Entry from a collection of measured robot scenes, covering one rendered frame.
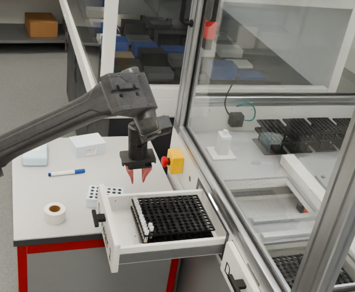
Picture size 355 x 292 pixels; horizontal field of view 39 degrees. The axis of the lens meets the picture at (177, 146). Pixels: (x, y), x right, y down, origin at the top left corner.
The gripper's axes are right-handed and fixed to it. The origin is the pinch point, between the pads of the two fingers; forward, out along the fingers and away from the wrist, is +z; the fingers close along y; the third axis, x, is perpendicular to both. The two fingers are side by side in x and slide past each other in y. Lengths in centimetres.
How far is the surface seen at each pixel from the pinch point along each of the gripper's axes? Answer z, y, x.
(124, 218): 13.7, -4.3, -1.2
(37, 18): 71, -35, 369
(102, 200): 3.9, -11.1, -3.1
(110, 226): 3.7, -10.3, -15.7
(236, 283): 7.7, 19.7, -39.0
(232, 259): 8.2, 21.9, -30.0
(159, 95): 9, 22, 73
